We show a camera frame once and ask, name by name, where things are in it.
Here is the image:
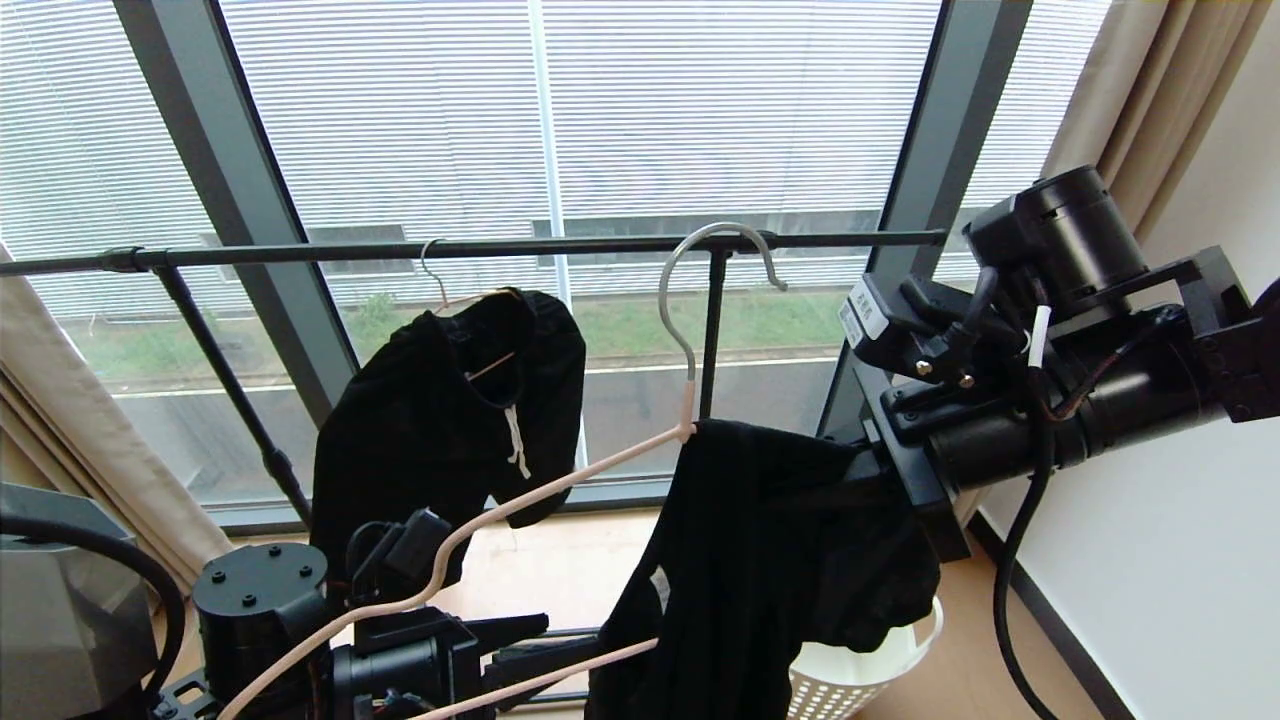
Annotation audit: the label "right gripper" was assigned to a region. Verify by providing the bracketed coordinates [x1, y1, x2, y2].
[850, 335, 1231, 563]

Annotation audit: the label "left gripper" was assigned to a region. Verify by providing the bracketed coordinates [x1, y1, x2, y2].
[332, 605, 601, 720]

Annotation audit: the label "black drawstring shorts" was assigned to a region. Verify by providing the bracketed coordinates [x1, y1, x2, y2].
[310, 288, 588, 593]

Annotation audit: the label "black garment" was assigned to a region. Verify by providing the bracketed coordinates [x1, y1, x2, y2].
[585, 418, 941, 720]

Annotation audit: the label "pink clothes hanger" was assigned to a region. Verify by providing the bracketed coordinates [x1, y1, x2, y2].
[418, 238, 523, 383]
[215, 222, 789, 720]

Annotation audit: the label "white laundry basket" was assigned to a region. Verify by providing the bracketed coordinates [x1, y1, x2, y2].
[788, 598, 944, 720]

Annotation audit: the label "black clothes rack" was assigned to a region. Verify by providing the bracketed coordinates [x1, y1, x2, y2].
[0, 228, 946, 711]

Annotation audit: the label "window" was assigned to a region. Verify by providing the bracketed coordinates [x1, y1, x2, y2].
[0, 0, 1111, 526]

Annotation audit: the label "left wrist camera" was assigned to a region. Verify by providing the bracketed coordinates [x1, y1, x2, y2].
[345, 508, 456, 603]

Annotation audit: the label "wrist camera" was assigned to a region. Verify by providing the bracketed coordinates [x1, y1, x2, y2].
[345, 508, 456, 603]
[838, 272, 1001, 389]

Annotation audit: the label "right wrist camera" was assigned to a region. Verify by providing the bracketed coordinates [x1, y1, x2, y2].
[838, 272, 1001, 389]

